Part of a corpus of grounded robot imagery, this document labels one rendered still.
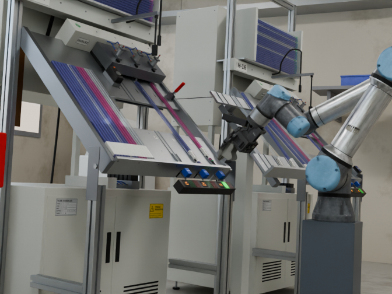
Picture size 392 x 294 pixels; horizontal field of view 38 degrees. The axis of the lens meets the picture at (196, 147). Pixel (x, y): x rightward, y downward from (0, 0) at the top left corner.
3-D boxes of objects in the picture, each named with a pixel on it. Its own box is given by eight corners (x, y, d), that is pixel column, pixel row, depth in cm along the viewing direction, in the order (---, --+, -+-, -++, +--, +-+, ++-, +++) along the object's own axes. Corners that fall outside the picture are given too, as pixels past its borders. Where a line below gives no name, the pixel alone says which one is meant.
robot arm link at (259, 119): (252, 104, 207) (263, 107, 213) (244, 113, 208) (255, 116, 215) (264, 118, 203) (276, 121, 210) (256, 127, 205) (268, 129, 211)
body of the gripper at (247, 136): (237, 153, 209) (259, 129, 204) (224, 137, 213) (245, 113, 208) (249, 155, 215) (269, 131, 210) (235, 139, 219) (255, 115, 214)
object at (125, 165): (220, 180, 240) (231, 168, 237) (105, 174, 187) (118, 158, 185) (219, 178, 241) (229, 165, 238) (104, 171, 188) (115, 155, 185)
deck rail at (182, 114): (223, 180, 242) (232, 170, 239) (220, 179, 240) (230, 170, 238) (139, 72, 275) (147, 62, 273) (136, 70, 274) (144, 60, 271)
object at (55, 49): (173, 118, 258) (179, 109, 256) (56, 95, 205) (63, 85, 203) (137, 70, 273) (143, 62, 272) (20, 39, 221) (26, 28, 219)
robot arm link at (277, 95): (288, 97, 199) (272, 81, 202) (268, 121, 203) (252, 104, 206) (296, 98, 205) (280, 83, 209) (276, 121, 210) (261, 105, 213)
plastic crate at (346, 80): (381, 90, 511) (381, 78, 512) (378, 86, 491) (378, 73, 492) (344, 91, 525) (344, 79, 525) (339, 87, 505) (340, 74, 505)
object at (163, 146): (223, 173, 240) (227, 168, 238) (108, 165, 187) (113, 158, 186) (198, 142, 248) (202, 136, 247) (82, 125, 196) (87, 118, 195)
